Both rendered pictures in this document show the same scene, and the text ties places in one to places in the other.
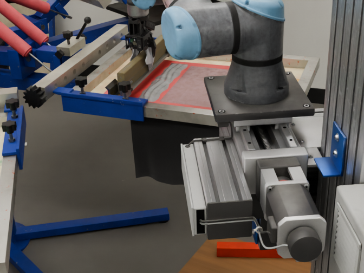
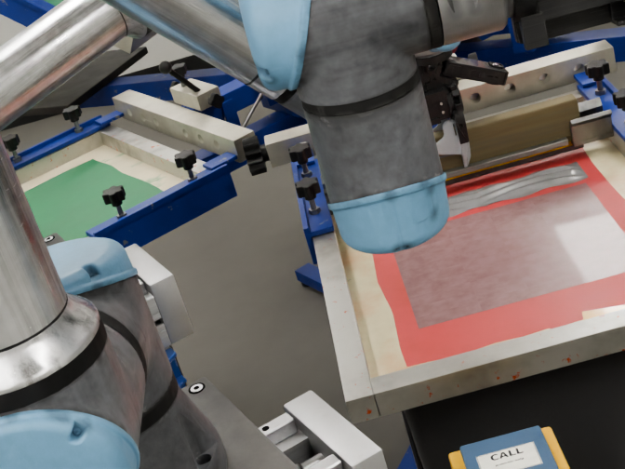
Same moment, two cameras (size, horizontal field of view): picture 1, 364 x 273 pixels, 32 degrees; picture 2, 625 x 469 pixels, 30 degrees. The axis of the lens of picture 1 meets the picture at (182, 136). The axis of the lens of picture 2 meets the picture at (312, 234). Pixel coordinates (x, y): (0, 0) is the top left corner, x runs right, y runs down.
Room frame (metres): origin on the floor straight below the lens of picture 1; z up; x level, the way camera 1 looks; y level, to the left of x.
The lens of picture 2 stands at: (1.31, -1.52, 1.85)
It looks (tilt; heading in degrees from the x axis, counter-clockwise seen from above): 26 degrees down; 72
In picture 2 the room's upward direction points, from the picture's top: 17 degrees counter-clockwise
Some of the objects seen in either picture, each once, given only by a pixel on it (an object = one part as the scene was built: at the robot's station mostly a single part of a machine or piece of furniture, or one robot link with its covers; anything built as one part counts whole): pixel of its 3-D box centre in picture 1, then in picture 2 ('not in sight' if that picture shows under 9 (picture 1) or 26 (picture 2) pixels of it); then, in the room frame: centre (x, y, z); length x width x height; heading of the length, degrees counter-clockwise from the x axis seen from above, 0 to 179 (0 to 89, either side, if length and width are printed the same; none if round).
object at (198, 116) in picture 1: (197, 80); (497, 223); (2.10, -0.07, 0.97); 0.79 x 0.58 x 0.04; 69
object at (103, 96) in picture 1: (104, 103); (314, 206); (1.92, 0.26, 0.97); 0.30 x 0.05 x 0.07; 69
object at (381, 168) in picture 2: not in sight; (375, 148); (1.58, -0.88, 1.55); 0.11 x 0.08 x 0.11; 68
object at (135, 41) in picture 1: (138, 32); (432, 85); (2.14, 0.14, 1.15); 0.09 x 0.08 x 0.12; 159
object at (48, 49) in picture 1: (59, 55); not in sight; (2.29, 0.46, 1.02); 0.17 x 0.06 x 0.05; 69
